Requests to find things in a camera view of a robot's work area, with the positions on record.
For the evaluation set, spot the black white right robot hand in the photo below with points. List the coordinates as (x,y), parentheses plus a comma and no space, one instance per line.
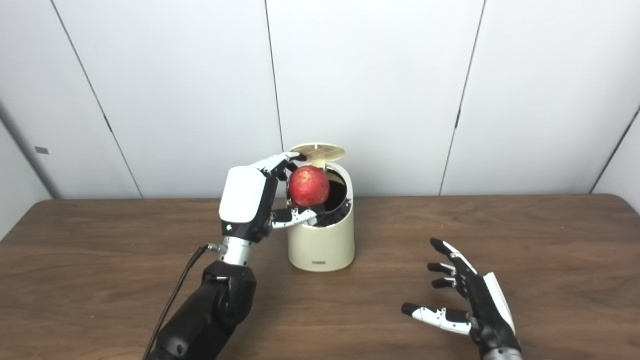
(487,310)

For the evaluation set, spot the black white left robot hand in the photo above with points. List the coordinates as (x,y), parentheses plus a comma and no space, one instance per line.
(245,195)

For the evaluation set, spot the red apple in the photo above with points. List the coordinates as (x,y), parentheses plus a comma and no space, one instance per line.
(309,186)

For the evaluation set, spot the cream round bin lid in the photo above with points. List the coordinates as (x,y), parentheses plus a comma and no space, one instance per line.
(320,151)

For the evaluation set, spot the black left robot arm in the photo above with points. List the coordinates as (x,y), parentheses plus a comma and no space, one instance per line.
(215,310)

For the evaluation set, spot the cream-colored round bin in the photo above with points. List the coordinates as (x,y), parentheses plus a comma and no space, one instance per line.
(322,247)

